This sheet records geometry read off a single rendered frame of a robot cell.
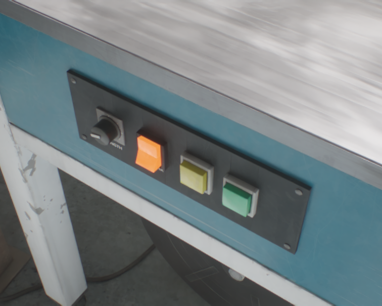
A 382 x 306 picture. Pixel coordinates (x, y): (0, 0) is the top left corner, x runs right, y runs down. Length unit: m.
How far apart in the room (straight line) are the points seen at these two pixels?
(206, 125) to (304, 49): 0.10
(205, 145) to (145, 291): 0.72
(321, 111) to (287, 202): 0.08
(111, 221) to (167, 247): 0.27
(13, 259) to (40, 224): 0.39
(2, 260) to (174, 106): 0.80
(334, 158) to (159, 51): 0.16
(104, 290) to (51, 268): 0.24
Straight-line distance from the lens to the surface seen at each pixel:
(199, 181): 0.50
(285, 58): 0.47
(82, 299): 1.12
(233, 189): 0.48
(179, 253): 1.02
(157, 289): 1.18
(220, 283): 1.01
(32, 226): 0.90
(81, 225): 1.28
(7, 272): 1.24
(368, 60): 0.49
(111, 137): 0.54
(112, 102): 0.53
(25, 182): 0.80
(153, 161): 0.52
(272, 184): 0.47
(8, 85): 0.66
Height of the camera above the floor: 1.02
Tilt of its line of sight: 47 degrees down
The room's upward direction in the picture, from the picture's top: straight up
